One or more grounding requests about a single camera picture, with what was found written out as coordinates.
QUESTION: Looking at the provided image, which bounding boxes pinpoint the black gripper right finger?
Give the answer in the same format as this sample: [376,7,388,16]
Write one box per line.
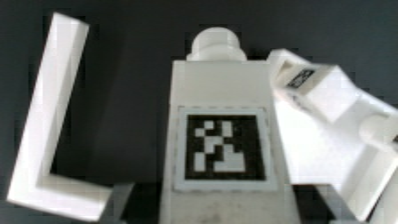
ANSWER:
[292,184,362,224]

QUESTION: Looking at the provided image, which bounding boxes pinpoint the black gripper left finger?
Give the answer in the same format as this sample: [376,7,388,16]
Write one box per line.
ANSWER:
[102,183,159,224]

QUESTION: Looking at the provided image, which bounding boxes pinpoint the white square table top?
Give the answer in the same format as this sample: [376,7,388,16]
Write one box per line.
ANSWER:
[266,49,398,224]

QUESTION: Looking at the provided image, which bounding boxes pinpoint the white L-shaped obstacle fence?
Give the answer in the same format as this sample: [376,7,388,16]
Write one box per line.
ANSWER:
[6,13,111,222]

